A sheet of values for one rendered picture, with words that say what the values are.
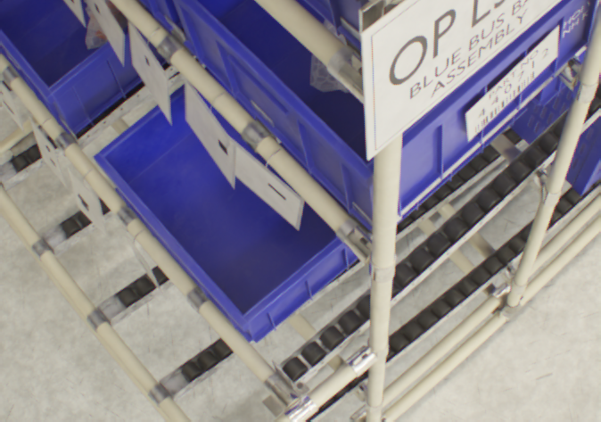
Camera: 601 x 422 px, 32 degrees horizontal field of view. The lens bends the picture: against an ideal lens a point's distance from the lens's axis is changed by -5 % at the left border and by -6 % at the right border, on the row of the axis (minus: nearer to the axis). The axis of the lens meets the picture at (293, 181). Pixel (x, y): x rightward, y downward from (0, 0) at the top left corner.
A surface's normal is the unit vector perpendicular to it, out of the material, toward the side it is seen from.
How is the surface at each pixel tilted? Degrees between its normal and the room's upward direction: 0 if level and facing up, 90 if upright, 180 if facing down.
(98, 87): 90
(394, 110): 90
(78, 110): 90
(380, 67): 90
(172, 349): 0
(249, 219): 3
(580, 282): 0
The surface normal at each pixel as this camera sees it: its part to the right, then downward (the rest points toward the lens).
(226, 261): -0.09, -0.42
